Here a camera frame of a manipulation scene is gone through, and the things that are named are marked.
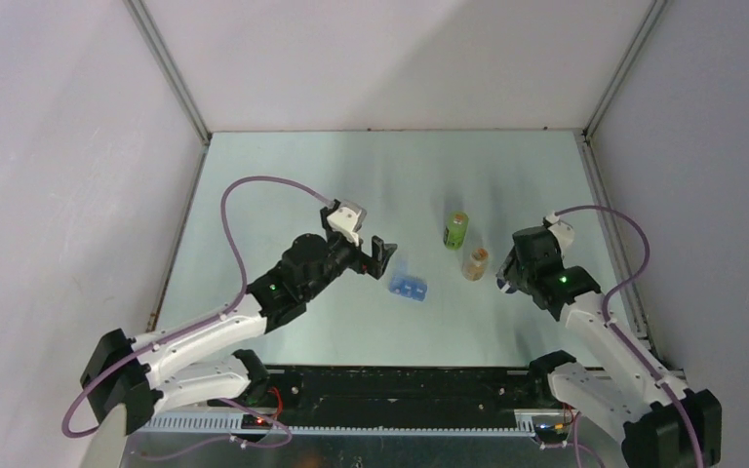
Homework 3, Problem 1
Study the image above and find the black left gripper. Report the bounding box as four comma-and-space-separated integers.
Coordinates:
302, 211, 395, 300

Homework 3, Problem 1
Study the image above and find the blue pill organizer box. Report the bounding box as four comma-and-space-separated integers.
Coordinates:
388, 261, 428, 302

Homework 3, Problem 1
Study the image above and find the clear amber pill bottle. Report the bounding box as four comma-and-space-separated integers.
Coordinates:
461, 247, 489, 282

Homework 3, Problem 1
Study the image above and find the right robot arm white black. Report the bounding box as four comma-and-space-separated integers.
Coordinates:
498, 221, 722, 467

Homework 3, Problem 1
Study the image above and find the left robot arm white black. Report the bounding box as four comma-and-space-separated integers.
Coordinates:
80, 233, 398, 434

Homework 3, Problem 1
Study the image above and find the right controller board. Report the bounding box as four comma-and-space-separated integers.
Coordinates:
534, 423, 572, 445

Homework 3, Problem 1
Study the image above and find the controller board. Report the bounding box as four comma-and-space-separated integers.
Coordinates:
534, 423, 572, 445
241, 414, 275, 431

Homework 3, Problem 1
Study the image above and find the left controller board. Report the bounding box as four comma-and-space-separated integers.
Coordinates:
241, 414, 275, 431

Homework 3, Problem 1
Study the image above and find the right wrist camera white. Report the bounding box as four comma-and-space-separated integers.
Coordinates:
542, 213, 575, 256

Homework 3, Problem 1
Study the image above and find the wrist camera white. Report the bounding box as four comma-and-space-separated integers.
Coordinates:
542, 213, 575, 256
326, 200, 367, 247

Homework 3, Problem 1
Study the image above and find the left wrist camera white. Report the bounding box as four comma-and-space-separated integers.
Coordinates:
326, 200, 367, 247

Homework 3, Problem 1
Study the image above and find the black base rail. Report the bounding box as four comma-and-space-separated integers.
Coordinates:
249, 365, 572, 429

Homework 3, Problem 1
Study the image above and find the right aluminium frame post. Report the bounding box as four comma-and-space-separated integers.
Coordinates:
583, 0, 670, 142

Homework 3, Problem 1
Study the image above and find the aluminium frame post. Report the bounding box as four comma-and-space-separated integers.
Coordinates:
583, 0, 670, 142
123, 0, 212, 146

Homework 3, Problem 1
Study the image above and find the grey slotted cable duct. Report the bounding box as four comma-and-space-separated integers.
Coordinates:
138, 411, 534, 437

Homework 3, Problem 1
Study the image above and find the left aluminium frame post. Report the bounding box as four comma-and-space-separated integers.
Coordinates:
123, 0, 212, 146

